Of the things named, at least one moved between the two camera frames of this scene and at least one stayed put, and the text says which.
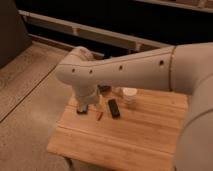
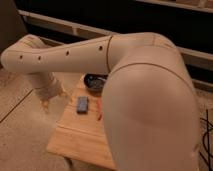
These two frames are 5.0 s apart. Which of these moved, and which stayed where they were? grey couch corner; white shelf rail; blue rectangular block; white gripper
Moved: white gripper
Stayed: blue rectangular block; white shelf rail; grey couch corner
